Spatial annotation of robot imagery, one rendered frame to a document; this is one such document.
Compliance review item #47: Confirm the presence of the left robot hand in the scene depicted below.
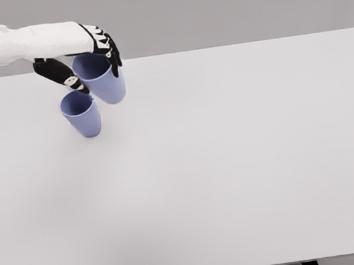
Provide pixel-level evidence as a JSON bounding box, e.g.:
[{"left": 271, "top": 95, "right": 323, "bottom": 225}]
[{"left": 22, "top": 13, "right": 127, "bottom": 102}]

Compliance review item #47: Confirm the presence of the blue plastic cup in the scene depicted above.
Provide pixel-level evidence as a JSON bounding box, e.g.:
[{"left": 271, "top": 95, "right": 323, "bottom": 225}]
[
  {"left": 70, "top": 48, "right": 129, "bottom": 110},
  {"left": 57, "top": 88, "right": 104, "bottom": 142}
]

